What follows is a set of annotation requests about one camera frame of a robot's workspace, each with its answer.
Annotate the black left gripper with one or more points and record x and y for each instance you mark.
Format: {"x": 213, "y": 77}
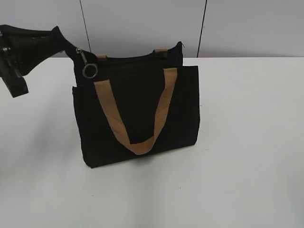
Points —
{"x": 21, "y": 50}

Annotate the tan front bag handle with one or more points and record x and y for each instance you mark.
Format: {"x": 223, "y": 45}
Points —
{"x": 136, "y": 105}

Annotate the tan rear bag handle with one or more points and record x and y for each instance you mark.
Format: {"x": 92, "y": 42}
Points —
{"x": 132, "y": 55}

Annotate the tan bag handle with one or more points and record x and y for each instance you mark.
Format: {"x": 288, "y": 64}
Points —
{"x": 132, "y": 55}
{"x": 136, "y": 105}

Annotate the metal zipper pull with ring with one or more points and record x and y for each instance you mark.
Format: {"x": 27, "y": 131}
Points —
{"x": 87, "y": 65}

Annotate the black canvas tote bag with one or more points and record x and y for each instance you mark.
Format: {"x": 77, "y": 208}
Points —
{"x": 98, "y": 144}

